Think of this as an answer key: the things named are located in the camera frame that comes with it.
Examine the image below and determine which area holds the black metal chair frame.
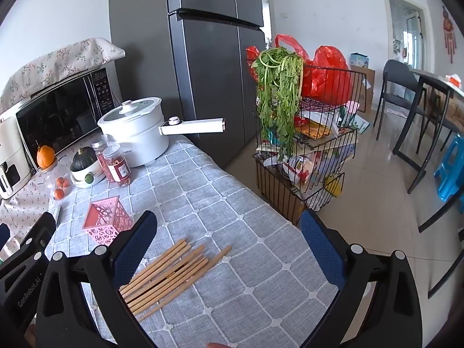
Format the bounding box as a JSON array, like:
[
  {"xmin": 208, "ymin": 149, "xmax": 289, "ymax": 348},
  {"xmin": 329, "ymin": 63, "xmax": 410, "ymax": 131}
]
[{"xmin": 418, "ymin": 174, "xmax": 464, "ymax": 300}]

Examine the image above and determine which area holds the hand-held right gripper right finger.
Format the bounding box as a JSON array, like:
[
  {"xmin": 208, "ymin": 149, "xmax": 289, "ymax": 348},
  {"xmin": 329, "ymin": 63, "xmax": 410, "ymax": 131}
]
[{"xmin": 299, "ymin": 209, "xmax": 423, "ymax": 348}]

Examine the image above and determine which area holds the dark grey refrigerator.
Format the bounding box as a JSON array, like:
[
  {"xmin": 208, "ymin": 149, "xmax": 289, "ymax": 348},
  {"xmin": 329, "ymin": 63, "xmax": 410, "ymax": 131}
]
[{"xmin": 109, "ymin": 0, "xmax": 265, "ymax": 170}]

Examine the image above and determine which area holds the orange fruit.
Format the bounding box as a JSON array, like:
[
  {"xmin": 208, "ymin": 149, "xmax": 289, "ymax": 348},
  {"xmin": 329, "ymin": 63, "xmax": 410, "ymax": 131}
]
[{"xmin": 36, "ymin": 141, "xmax": 56, "ymax": 170}]

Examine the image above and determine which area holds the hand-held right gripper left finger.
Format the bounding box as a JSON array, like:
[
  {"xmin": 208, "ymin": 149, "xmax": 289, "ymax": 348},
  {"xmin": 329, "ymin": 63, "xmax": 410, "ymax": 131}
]
[{"xmin": 35, "ymin": 209, "xmax": 159, "ymax": 348}]

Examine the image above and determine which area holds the floral cloth cover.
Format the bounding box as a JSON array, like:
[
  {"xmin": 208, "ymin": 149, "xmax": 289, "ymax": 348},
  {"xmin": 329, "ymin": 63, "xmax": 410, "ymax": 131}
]
[{"xmin": 0, "ymin": 37, "xmax": 126, "ymax": 115}]

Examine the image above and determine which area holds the bag of small tomatoes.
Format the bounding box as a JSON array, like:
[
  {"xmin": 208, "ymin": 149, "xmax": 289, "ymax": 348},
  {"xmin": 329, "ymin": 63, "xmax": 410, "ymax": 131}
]
[{"xmin": 36, "ymin": 163, "xmax": 75, "ymax": 204}]

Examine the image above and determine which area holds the pile of food packets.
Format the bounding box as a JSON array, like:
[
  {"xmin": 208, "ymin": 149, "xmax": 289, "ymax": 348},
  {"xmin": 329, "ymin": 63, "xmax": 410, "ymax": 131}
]
[{"xmin": 255, "ymin": 98, "xmax": 371, "ymax": 197}]

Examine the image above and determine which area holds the black microwave oven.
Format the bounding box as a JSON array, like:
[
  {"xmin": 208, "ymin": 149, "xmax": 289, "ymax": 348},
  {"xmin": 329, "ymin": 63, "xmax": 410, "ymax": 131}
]
[{"xmin": 0, "ymin": 66, "xmax": 122, "ymax": 170}]

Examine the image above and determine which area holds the pile of wooden chopsticks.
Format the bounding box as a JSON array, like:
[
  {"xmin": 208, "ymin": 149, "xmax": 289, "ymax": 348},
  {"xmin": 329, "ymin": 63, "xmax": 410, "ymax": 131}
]
[{"xmin": 119, "ymin": 238, "xmax": 233, "ymax": 322}]

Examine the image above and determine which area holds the white bowl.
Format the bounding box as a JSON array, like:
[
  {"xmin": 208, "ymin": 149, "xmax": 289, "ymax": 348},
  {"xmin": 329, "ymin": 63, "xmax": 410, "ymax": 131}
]
[{"xmin": 70, "ymin": 160, "xmax": 106, "ymax": 189}]

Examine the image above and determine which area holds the brown cardboard box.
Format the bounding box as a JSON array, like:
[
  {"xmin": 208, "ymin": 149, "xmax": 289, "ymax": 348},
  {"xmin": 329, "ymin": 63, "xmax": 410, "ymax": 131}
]
[{"xmin": 350, "ymin": 63, "xmax": 376, "ymax": 114}]

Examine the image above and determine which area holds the black dining table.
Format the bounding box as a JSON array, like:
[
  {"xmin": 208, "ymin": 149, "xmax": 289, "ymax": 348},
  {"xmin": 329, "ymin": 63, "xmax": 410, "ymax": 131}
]
[{"xmin": 393, "ymin": 69, "xmax": 464, "ymax": 194}]

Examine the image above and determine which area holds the bunch of green cilantro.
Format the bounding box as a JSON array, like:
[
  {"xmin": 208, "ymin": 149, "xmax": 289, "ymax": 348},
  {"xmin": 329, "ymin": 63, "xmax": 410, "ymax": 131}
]
[{"xmin": 252, "ymin": 46, "xmax": 305, "ymax": 161}]

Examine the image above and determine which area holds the white electric cooking pot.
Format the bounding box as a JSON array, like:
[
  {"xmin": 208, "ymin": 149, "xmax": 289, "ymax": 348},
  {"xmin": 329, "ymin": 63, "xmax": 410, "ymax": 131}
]
[{"xmin": 97, "ymin": 97, "xmax": 227, "ymax": 168}]

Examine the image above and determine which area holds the black wire storage rack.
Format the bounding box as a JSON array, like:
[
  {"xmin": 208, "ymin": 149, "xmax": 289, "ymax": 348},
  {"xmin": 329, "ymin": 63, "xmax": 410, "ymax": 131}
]
[{"xmin": 252, "ymin": 63, "xmax": 367, "ymax": 226}]

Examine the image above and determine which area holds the glass balcony door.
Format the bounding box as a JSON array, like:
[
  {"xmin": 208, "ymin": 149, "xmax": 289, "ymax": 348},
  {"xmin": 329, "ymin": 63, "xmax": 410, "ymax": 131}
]
[{"xmin": 386, "ymin": 0, "xmax": 427, "ymax": 69}]

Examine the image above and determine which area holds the blue plastic stool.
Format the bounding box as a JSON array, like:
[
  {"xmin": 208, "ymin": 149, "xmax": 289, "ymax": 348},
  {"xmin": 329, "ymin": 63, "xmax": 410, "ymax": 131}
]
[{"xmin": 433, "ymin": 136, "xmax": 464, "ymax": 202}]

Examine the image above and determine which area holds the black chair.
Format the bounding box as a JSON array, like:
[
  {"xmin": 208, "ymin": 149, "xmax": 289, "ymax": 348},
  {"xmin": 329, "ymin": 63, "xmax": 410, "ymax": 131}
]
[{"xmin": 373, "ymin": 60, "xmax": 429, "ymax": 142}]

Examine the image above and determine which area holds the grey checked tablecloth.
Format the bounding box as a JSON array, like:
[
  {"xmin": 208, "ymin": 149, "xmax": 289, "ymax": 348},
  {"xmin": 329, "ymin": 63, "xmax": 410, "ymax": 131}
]
[{"xmin": 34, "ymin": 134, "xmax": 342, "ymax": 348}]

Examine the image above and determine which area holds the red hanging wall ornament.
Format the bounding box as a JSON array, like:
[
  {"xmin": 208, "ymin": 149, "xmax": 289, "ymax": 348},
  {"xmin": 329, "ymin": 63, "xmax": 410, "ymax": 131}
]
[{"xmin": 441, "ymin": 5, "xmax": 458, "ymax": 64}]

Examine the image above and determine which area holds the pink perforated utensil holder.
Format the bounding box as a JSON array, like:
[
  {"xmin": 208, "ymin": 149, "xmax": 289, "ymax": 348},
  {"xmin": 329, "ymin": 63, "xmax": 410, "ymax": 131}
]
[{"xmin": 81, "ymin": 196, "xmax": 135, "ymax": 244}]

